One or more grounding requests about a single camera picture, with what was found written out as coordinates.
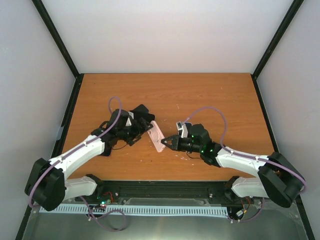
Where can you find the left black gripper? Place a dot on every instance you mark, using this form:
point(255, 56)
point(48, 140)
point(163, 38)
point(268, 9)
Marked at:
point(138, 131)

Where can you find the pink phone case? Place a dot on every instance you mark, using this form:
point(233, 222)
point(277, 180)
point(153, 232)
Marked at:
point(156, 136)

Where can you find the light blue cable duct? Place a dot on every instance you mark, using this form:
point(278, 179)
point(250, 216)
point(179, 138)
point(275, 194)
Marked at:
point(161, 211)

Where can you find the black aluminium frame rail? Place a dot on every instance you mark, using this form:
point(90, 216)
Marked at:
point(212, 191)

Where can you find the black phone case rear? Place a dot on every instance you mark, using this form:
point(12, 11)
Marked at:
point(141, 111)

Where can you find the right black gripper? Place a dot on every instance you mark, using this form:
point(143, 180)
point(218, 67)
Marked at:
point(175, 143)

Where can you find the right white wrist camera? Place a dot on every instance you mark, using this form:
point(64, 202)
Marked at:
point(183, 129)

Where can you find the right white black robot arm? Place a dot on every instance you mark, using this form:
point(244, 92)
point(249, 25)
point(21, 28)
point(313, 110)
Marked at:
point(272, 176)

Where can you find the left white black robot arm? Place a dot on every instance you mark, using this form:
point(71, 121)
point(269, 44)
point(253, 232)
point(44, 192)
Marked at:
point(49, 185)

